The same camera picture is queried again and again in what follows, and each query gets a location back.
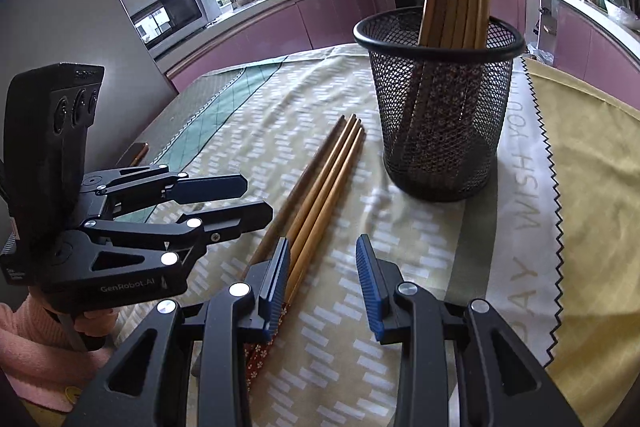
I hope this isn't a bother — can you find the white microwave oven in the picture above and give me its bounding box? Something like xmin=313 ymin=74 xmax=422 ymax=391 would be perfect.
xmin=130 ymin=0 xmax=222 ymax=60

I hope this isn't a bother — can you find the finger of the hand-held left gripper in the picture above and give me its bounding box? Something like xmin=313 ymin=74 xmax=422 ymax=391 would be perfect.
xmin=80 ymin=164 xmax=248 ymax=219
xmin=62 ymin=201 xmax=275 ymax=279

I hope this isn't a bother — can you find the black mesh holder cup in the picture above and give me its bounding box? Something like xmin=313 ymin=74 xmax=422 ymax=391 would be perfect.
xmin=353 ymin=7 xmax=527 ymax=202

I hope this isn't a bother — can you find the beige patterned tablecloth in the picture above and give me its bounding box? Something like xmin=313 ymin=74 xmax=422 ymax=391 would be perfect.
xmin=125 ymin=44 xmax=566 ymax=427

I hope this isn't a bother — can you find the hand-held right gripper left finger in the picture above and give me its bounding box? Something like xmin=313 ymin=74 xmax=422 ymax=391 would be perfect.
xmin=62 ymin=237 xmax=292 ymax=427

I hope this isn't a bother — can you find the grey refrigerator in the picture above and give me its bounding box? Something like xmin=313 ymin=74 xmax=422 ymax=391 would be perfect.
xmin=0 ymin=0 xmax=180 ymax=228

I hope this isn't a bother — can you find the pink base cabinet run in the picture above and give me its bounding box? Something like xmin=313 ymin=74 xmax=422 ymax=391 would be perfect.
xmin=165 ymin=0 xmax=396 ymax=92
xmin=490 ymin=0 xmax=640 ymax=82

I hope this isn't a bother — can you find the white plastic bag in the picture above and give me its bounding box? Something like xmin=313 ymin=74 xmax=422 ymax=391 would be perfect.
xmin=604 ymin=0 xmax=640 ymax=30

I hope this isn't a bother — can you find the white kitchen countertop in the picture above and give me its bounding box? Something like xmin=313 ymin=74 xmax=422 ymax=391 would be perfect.
xmin=150 ymin=0 xmax=640 ymax=62

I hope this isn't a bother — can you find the person's left hand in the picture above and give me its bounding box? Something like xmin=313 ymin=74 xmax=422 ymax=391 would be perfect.
xmin=82 ymin=307 xmax=120 ymax=337

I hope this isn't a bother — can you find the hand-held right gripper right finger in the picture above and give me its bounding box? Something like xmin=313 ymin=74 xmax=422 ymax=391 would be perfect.
xmin=355 ymin=234 xmax=583 ymax=427

